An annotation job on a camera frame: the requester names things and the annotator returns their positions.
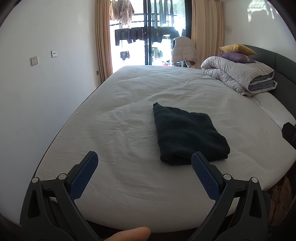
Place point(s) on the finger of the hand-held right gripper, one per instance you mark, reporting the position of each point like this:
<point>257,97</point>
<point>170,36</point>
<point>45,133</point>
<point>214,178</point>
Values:
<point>290,134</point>

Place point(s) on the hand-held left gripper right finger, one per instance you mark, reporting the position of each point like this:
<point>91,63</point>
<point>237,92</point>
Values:
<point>205,176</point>

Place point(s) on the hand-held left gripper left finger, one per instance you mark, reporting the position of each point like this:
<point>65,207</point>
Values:
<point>84,176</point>

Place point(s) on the dark green sweater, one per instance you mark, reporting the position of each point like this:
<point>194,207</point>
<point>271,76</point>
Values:
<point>185,129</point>

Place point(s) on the row of dark hanging clothes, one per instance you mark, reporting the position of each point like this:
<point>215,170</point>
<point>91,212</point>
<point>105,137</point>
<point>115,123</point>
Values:
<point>124,36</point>

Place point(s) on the person's left hand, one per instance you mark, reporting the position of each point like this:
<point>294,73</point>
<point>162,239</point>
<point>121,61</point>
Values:
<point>129,235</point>

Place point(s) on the flat white pillow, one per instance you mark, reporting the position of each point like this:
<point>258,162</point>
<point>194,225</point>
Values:
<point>275,109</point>

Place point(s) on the orange patterned cloth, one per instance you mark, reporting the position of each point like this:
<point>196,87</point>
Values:
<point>279,197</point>

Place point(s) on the bed with white sheet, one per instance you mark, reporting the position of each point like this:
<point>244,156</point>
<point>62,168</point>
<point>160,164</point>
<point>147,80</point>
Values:
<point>115,115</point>

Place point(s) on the folded grey duvet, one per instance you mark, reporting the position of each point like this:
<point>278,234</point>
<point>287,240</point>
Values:
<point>235,71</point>

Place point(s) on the purple pillow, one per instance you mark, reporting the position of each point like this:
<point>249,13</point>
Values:
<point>235,58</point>

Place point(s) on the yellow pillow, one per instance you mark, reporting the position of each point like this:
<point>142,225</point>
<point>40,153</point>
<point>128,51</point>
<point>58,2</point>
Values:
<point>238,48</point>

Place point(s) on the small dark hanging garment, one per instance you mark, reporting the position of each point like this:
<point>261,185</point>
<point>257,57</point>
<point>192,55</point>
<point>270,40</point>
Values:
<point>124,55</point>

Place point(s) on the tan curtain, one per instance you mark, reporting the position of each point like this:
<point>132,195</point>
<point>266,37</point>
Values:
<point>103,41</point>
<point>207,30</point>

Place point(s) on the brown hanging garment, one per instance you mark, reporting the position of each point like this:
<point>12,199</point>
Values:
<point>114,10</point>

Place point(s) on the dark hanging trousers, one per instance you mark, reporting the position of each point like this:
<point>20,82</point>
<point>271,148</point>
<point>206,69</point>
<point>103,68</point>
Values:
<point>163,12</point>

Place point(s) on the floral hanging blouse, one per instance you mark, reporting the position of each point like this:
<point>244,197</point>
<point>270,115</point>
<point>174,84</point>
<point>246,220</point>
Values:
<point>127,12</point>

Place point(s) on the white wall socket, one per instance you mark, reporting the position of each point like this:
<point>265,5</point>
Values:
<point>34,61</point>
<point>54,53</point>

